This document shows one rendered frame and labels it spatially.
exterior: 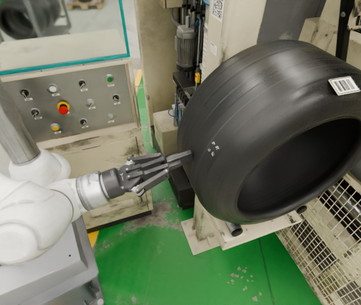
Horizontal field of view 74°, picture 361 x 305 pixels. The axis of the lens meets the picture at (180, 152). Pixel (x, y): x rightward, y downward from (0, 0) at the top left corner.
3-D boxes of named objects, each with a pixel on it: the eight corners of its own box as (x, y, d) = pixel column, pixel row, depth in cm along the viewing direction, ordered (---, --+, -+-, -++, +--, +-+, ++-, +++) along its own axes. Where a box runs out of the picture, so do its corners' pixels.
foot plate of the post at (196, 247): (180, 222, 187) (180, 219, 184) (211, 212, 193) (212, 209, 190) (193, 255, 169) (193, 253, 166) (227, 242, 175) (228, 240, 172)
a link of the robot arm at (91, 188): (75, 169, 61) (98, 161, 62) (90, 189, 68) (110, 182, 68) (77, 198, 55) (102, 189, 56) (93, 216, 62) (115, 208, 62)
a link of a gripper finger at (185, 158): (166, 160, 63) (167, 162, 62) (191, 151, 64) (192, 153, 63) (168, 167, 65) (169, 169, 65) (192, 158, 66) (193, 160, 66)
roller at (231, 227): (205, 165, 110) (196, 169, 110) (203, 159, 107) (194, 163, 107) (243, 233, 87) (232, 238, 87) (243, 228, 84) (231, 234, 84)
